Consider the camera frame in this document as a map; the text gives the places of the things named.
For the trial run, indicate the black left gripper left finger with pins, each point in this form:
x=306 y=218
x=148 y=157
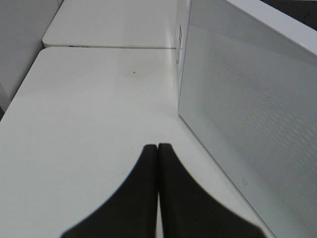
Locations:
x=131 y=212

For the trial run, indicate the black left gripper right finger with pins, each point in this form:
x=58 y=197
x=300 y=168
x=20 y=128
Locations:
x=188 y=211

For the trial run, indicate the white microwave door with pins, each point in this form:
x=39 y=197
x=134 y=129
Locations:
x=249 y=93

